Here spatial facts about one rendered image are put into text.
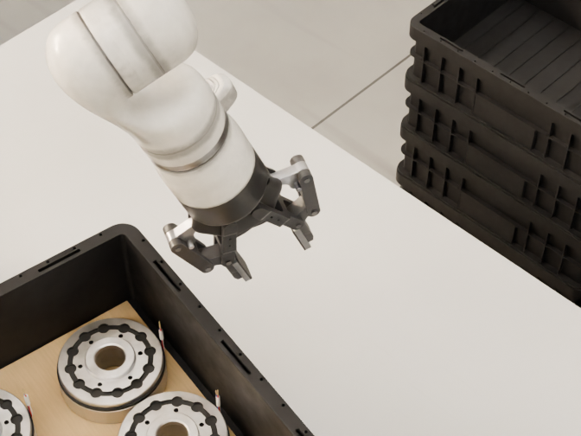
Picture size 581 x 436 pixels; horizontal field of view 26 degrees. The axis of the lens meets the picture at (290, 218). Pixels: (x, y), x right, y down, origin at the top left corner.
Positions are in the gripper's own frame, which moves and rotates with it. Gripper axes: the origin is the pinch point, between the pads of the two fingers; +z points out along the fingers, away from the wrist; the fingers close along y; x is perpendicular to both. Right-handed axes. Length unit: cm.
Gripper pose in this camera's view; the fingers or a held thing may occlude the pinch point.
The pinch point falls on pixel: (270, 249)
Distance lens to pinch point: 113.6
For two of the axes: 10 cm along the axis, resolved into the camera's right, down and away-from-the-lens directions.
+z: 3.2, 4.9, 8.1
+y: 8.8, -4.7, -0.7
